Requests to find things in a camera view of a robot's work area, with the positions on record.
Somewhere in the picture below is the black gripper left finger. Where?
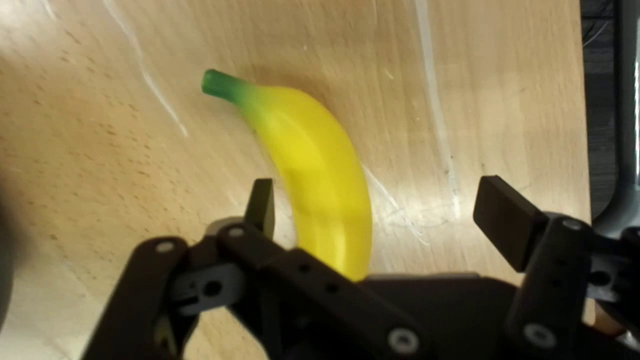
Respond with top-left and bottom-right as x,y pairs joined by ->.
243,179 -> 273,239

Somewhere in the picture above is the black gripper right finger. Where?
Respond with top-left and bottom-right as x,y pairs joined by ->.
472,176 -> 547,273

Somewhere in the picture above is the yellow plush banana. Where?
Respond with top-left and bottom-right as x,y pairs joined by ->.
202,71 -> 372,281

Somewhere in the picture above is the metal cart handle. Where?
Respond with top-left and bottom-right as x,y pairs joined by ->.
594,0 -> 640,239

